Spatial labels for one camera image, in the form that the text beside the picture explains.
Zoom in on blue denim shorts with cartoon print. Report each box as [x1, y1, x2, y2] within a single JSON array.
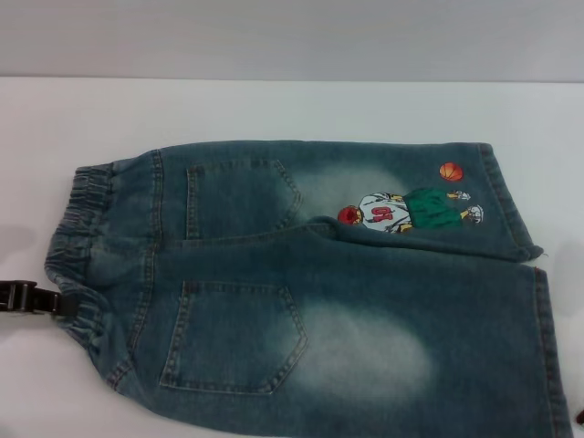
[[43, 141, 575, 438]]

